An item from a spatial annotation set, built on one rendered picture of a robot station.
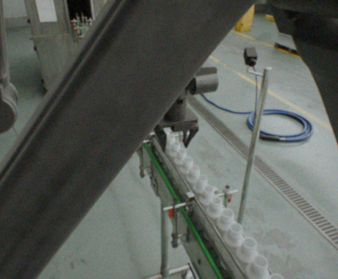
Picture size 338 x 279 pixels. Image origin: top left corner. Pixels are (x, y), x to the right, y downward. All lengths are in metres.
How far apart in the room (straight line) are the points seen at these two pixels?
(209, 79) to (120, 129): 0.57
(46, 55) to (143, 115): 4.52
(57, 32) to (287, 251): 3.79
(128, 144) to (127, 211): 2.44
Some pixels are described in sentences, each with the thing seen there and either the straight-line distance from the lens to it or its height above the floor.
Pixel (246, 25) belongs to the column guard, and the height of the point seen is 0.15.
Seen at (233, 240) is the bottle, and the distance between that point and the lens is 0.93.
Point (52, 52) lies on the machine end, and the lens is 4.65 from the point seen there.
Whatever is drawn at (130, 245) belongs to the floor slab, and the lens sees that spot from 2.36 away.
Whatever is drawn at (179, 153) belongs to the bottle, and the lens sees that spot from 1.18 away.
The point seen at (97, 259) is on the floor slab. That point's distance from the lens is 2.33.
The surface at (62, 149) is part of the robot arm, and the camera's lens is 0.16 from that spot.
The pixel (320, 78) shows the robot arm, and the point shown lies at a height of 1.75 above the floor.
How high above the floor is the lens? 1.83
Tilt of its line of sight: 32 degrees down
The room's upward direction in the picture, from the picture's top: straight up
